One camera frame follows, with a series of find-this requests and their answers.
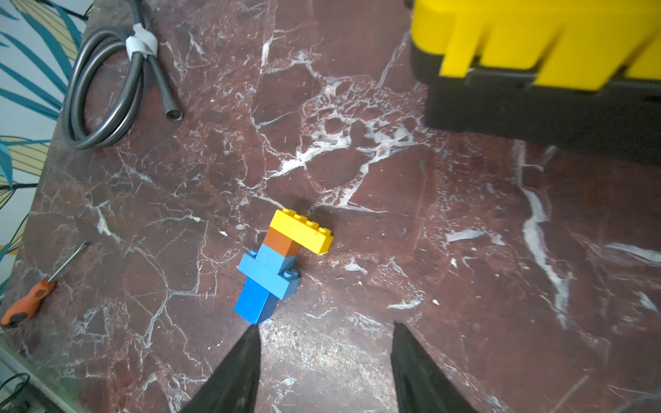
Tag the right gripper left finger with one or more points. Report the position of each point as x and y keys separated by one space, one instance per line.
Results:
x=233 y=386

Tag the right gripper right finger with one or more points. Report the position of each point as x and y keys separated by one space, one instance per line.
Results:
x=419 y=383

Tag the dark blue square lego brick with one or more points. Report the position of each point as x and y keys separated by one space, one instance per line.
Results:
x=255 y=303

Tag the light blue long lego brick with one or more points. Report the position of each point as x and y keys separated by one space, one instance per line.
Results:
x=282 y=286

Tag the orange square lego brick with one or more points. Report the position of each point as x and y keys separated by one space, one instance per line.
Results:
x=281 y=244

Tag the yellow long lego brick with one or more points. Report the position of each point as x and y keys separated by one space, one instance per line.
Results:
x=307 y=233

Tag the light blue square lego brick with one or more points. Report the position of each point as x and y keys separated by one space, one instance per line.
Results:
x=274 y=260

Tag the yellow black toolbox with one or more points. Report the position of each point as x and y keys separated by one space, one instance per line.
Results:
x=580 y=75

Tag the aluminium front rail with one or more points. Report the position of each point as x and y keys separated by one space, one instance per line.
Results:
x=25 y=390

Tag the orange handled screwdriver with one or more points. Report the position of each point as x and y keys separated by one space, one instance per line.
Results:
x=26 y=307

